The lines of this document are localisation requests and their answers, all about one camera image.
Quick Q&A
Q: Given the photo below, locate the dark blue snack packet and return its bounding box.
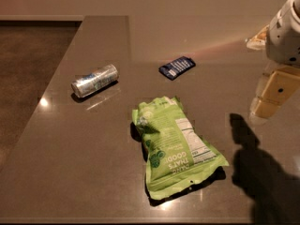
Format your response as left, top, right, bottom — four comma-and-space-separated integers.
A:
158, 56, 196, 81

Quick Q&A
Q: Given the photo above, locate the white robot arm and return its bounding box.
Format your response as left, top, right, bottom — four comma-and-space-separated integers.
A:
247, 0, 300, 124

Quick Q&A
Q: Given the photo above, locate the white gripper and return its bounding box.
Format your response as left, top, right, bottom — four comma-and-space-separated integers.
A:
246, 0, 300, 119

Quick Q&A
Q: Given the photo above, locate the silver drink can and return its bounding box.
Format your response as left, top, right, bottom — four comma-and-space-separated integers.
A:
71, 65, 119, 98

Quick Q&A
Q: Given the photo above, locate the green rice chip bag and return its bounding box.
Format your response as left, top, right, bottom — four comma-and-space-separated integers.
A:
132, 97, 228, 200

